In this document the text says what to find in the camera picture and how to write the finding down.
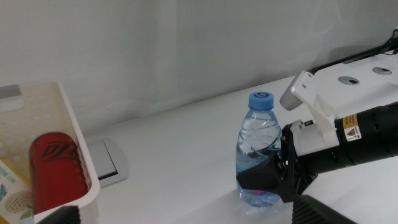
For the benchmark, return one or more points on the red cola can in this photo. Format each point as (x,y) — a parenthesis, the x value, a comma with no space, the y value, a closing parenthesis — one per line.
(56,174)

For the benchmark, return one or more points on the grey round table grommet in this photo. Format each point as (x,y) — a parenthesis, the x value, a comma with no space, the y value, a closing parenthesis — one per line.
(382,71)
(348,80)

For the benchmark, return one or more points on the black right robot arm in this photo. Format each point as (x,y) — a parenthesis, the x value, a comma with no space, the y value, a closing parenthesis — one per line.
(373,137)

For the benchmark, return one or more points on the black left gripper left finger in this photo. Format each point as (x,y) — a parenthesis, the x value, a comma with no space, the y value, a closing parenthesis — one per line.
(65,216)

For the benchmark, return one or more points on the white perforated plastic basket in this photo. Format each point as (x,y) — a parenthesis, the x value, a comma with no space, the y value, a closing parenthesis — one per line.
(71,124)

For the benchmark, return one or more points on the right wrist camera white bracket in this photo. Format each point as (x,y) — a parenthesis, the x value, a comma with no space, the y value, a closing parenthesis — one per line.
(314,137)

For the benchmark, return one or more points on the clear water bottle blue cap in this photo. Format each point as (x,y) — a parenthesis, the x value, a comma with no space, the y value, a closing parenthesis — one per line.
(259,130)

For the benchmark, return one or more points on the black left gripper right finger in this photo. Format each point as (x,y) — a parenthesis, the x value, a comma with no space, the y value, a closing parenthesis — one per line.
(311,211)

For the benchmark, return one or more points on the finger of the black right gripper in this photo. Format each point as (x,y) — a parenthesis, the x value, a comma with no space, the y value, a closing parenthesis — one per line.
(264,151)
(261,177)

